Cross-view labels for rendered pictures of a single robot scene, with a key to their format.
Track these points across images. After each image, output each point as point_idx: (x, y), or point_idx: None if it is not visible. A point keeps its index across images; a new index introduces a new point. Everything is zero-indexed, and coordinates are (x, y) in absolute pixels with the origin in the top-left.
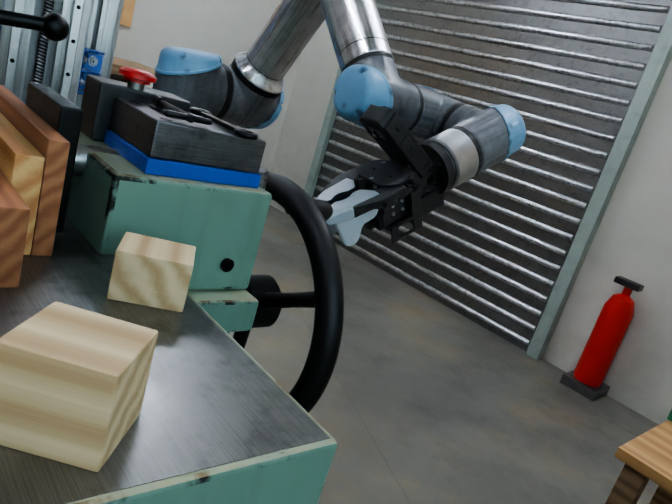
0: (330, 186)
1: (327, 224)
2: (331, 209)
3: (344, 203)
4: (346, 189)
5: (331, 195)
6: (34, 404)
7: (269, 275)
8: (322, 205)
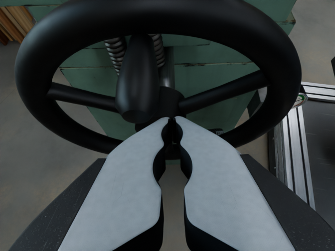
0: (251, 172)
1: (36, 37)
2: (115, 102)
3: (136, 152)
4: (195, 190)
5: (198, 151)
6: None
7: (163, 116)
8: (119, 78)
